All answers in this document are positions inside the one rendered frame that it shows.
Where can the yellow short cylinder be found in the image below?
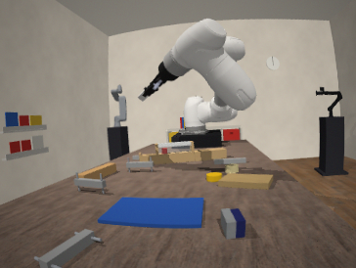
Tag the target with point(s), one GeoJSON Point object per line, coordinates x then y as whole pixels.
{"type": "Point", "coordinates": [213, 176]}

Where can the tan wooden bar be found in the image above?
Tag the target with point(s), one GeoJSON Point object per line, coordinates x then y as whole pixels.
{"type": "Point", "coordinates": [94, 173]}

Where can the blue flat rectangular pad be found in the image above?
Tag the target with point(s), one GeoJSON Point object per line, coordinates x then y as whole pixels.
{"type": "Point", "coordinates": [155, 213]}

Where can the tan flat board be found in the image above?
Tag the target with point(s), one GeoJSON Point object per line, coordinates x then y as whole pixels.
{"type": "Point", "coordinates": [246, 181]}

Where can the cream roll of masking tape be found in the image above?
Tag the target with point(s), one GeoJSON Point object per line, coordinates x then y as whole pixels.
{"type": "Point", "coordinates": [231, 168]}

